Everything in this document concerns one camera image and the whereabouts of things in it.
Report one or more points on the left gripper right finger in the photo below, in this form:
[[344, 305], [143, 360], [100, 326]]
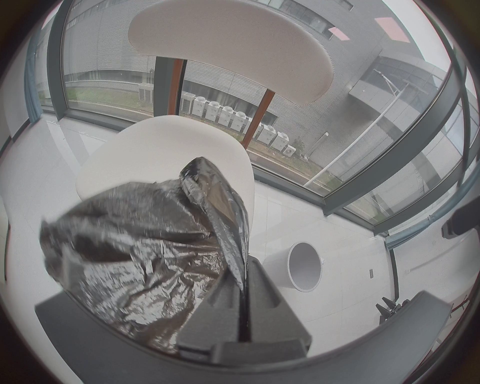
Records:
[[273, 315]]

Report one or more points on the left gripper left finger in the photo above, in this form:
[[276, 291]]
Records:
[[213, 318]]

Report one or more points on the black plastic bag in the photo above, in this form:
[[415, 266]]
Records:
[[142, 247]]

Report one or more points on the white trash bin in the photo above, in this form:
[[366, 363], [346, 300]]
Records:
[[305, 266]]

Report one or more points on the white chair with wooden legs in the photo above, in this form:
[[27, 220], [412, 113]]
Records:
[[168, 150]]

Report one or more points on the blue-green curtain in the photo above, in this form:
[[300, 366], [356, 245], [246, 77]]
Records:
[[33, 93]]

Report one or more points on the window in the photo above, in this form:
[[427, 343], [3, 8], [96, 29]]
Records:
[[56, 75]]

